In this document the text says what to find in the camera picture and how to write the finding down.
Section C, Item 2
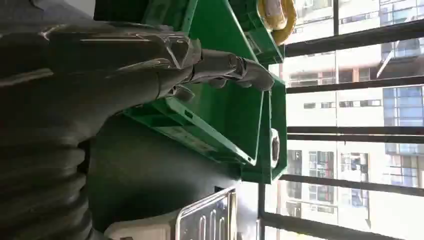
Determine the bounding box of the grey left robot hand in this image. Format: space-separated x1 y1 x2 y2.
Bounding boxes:
0 0 276 147

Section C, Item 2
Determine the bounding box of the green plastic crate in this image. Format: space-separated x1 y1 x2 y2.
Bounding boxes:
94 0 288 185

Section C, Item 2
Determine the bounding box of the ribbed grey left arm sleeve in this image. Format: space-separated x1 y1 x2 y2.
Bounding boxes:
0 134 107 240

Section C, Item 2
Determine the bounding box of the white machine housing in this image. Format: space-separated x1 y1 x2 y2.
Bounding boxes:
103 210 180 240

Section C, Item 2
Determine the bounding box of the ribbed steel panel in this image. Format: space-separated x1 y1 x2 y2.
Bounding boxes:
174 187 238 240

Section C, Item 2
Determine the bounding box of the yellow padded parcel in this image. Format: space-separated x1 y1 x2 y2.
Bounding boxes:
257 0 298 46

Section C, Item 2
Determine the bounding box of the white plastic parcel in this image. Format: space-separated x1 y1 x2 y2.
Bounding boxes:
269 128 281 169

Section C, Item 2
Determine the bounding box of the black window frame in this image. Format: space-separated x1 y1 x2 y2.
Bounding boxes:
257 0 424 240

